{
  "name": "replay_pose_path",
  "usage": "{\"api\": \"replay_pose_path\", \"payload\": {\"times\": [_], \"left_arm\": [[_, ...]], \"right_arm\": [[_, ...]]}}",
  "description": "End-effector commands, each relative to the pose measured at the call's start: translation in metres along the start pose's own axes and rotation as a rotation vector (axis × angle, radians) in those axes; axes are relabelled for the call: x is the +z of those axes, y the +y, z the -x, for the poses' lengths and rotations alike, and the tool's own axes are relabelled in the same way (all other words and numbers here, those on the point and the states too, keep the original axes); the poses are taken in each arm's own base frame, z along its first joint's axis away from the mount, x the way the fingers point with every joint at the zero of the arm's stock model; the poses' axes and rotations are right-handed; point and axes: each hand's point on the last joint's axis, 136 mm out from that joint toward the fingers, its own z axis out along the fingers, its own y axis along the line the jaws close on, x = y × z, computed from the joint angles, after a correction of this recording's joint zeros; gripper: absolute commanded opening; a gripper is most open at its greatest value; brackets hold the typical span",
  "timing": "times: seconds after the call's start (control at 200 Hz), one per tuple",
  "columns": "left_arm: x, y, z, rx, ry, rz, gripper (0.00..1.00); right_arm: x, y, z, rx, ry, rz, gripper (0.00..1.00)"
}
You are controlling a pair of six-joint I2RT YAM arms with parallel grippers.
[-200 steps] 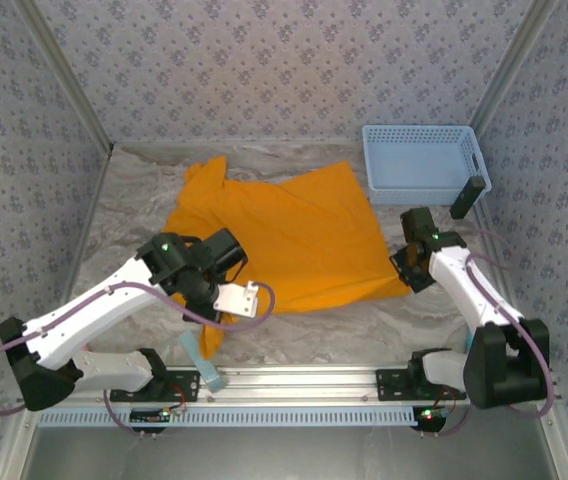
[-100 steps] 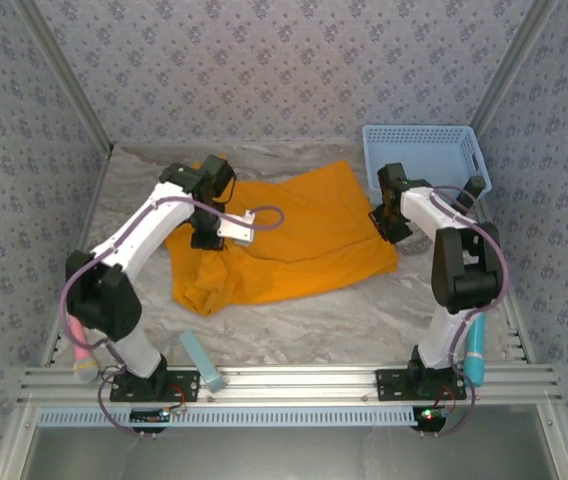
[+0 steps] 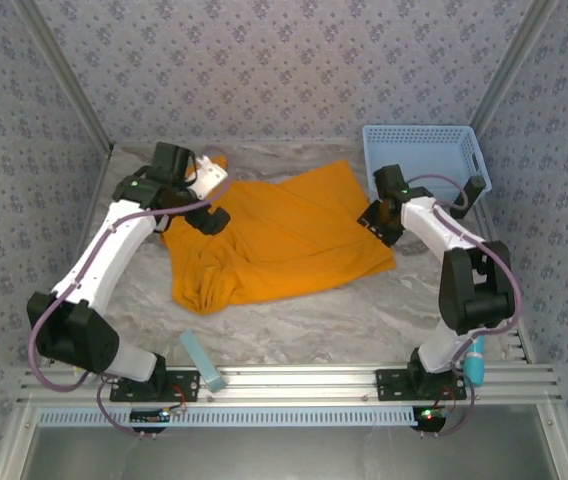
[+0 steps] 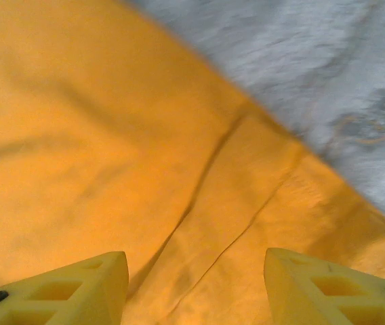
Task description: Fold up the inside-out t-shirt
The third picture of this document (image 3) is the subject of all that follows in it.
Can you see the aluminium rail frame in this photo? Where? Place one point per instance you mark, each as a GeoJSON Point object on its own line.
{"type": "Point", "coordinates": [289, 380]}

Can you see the left small circuit board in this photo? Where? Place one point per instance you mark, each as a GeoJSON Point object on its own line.
{"type": "Point", "coordinates": [149, 415]}

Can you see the aluminium frame post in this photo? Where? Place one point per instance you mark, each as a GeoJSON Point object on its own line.
{"type": "Point", "coordinates": [512, 65]}
{"type": "Point", "coordinates": [68, 80]}

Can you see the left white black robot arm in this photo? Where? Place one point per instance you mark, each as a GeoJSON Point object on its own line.
{"type": "Point", "coordinates": [104, 250]}

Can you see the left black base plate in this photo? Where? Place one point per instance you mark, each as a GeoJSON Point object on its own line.
{"type": "Point", "coordinates": [186, 385]}

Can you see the black rectangular box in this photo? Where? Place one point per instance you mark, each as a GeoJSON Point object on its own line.
{"type": "Point", "coordinates": [474, 190]}

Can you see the small circuit board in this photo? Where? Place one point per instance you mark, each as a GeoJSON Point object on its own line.
{"type": "Point", "coordinates": [149, 415]}
{"type": "Point", "coordinates": [429, 415]}

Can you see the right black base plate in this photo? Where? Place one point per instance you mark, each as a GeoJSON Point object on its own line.
{"type": "Point", "coordinates": [389, 385]}

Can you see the teal toy microphone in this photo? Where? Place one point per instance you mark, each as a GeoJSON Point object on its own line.
{"type": "Point", "coordinates": [475, 367]}

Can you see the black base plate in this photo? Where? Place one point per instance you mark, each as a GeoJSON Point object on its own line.
{"type": "Point", "coordinates": [186, 385]}
{"type": "Point", "coordinates": [389, 385]}

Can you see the light blue flat block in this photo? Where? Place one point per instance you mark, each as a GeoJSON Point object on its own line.
{"type": "Point", "coordinates": [204, 365]}

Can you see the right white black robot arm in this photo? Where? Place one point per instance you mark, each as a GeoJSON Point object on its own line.
{"type": "Point", "coordinates": [429, 220]}

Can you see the light blue plastic basket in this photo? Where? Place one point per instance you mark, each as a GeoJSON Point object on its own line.
{"type": "Point", "coordinates": [429, 150]}

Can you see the right small circuit board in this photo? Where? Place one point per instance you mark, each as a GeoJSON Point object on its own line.
{"type": "Point", "coordinates": [429, 415]}

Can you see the orange t-shirt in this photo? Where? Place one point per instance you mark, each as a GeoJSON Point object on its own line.
{"type": "Point", "coordinates": [289, 235]}

